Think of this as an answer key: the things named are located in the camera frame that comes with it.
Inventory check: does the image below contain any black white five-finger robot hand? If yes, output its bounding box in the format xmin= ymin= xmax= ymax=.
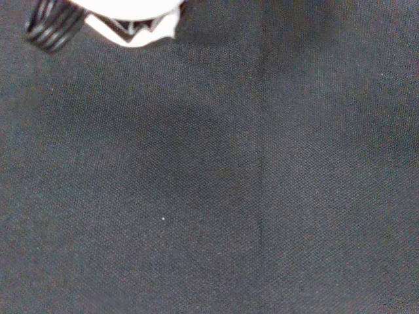
xmin=25 ymin=0 xmax=188 ymax=54

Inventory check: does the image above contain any black bench cloth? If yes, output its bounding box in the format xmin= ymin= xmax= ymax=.
xmin=0 ymin=0 xmax=419 ymax=314

